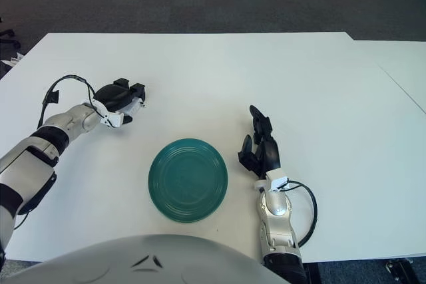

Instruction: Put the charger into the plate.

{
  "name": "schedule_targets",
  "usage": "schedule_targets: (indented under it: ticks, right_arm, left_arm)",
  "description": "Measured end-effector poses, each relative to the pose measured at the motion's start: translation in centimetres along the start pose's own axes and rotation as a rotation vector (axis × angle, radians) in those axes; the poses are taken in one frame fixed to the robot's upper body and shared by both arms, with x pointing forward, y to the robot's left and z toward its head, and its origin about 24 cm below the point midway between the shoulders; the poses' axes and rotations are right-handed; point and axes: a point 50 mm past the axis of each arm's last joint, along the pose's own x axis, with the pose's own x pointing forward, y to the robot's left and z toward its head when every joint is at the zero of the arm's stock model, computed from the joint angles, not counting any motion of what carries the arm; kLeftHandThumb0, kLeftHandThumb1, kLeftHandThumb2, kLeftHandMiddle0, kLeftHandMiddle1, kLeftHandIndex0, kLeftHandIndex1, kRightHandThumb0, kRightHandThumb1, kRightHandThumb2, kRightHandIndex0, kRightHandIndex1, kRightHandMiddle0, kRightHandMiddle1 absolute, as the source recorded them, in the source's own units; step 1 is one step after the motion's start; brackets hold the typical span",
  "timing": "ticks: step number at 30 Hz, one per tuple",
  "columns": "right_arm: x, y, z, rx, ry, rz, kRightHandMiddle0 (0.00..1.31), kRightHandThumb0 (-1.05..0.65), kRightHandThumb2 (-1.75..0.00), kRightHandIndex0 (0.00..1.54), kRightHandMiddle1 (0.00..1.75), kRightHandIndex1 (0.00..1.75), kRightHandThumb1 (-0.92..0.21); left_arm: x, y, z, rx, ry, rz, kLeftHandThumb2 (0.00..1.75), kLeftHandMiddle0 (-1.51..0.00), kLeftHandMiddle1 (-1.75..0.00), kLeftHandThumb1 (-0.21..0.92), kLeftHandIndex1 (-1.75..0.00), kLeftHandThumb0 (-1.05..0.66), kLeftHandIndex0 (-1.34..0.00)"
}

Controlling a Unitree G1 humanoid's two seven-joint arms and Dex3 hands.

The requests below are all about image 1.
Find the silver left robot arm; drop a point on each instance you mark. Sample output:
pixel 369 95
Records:
pixel 66 124

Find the silver robot torso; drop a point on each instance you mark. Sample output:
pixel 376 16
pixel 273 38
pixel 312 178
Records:
pixel 133 264

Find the black office chair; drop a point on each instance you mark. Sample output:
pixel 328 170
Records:
pixel 6 33

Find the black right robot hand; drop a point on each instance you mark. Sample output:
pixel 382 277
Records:
pixel 268 154

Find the white charger block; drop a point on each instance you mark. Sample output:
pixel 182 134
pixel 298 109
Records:
pixel 133 108

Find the green ribbed plate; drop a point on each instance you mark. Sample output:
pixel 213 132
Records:
pixel 188 181

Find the black table foot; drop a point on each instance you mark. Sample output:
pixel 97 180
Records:
pixel 399 269

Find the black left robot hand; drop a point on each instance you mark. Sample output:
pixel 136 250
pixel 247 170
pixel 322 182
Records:
pixel 113 97

